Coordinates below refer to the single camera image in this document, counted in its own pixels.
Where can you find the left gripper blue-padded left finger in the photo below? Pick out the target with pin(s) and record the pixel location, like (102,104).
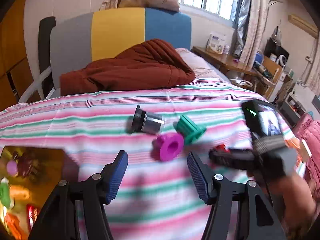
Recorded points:
(113,174)

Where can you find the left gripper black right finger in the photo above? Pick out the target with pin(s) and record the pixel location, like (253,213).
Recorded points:
(202,176)

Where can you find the red puzzle block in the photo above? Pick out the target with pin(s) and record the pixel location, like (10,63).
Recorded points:
(222,148)

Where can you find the green flanged spool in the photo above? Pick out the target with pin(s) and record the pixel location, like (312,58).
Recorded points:
(189,130)

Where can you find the purple perforated funnel cup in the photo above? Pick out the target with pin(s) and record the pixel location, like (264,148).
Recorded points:
(169,145)

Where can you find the black lid clear jar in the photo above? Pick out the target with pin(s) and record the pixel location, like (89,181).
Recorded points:
(147,122)

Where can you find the dark brown grape ornament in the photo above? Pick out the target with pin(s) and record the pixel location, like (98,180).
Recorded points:
(26,165)

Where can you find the orange pig shaped piece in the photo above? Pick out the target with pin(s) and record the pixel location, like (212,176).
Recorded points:
(19,192)

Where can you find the purple oval soap box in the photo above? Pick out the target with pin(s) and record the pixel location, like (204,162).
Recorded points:
(12,168)

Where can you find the green white round dispenser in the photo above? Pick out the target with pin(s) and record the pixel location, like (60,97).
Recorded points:
(6,200)

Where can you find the orange building block piece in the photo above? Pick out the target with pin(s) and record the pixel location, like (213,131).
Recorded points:
(13,224)

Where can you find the red capsule tube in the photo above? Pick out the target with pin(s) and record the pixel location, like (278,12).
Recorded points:
(32,214)

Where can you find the person's right hand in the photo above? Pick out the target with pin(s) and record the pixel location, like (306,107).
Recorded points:
(300,206)

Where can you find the striped pink green bedsheet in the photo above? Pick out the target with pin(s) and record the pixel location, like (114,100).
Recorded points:
(156,200)

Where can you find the gold metal tray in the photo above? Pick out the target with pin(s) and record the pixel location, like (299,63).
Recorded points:
(54,164)

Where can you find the wooden bedside table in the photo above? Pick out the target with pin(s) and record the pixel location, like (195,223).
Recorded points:
(226,63)

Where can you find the pink pillow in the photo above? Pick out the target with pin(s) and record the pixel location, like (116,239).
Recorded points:
(200,66)

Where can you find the dark red quilted blanket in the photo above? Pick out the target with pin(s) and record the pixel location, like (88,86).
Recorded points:
(154,64)

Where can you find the white tissue box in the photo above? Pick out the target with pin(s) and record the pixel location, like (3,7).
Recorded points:
(216,43)

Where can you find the white air conditioner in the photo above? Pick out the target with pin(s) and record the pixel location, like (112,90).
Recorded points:
(309,28)

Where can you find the grey yellow blue headboard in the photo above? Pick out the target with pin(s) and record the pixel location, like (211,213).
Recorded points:
(78,41)

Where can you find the black rolled mat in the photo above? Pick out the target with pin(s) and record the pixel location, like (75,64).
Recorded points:
(45,28)

